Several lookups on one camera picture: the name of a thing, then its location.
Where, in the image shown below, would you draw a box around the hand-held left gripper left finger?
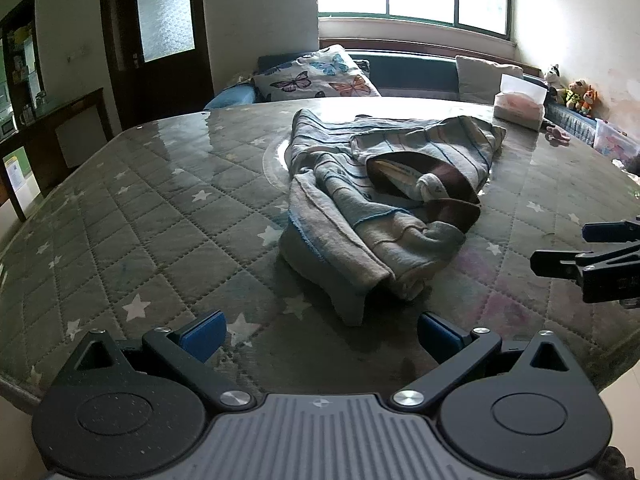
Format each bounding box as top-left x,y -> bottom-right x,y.
55,310 -> 257,412

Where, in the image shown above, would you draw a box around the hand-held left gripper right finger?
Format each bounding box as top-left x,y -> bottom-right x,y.
390,311 -> 586,411

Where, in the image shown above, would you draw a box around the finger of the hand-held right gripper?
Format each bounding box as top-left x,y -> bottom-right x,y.
530,244 -> 640,282
581,216 -> 640,246

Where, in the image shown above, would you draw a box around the blue striped grey sweater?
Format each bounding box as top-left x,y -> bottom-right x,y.
278,108 -> 507,327

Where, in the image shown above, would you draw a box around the clear plastic storage box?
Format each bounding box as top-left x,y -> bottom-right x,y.
594,119 -> 640,162

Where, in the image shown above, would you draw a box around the grey star quilted table cover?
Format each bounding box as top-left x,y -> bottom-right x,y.
0,95 -> 640,411

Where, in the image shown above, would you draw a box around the stuffed toys on shelf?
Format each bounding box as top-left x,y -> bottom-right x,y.
564,80 -> 588,111

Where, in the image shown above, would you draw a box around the pink tissue pack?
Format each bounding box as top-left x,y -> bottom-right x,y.
492,74 -> 548,132

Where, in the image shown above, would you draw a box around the black and white plush toy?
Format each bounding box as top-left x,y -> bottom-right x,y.
544,64 -> 562,101

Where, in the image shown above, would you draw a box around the beige pillow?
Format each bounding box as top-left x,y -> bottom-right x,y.
455,55 -> 524,106

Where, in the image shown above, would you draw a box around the teal bench sofa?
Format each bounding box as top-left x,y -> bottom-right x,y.
202,50 -> 601,147

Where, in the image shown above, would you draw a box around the light blue seat cushion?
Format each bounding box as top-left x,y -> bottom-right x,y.
204,82 -> 258,111

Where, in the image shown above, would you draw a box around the dark wooden cabinet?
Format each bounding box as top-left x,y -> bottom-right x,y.
0,0 -> 121,222

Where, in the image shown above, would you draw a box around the dark door with frosted glass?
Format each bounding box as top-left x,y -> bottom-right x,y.
100,0 -> 216,131

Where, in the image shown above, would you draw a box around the butterfly print pillow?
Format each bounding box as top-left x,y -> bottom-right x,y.
251,44 -> 382,102

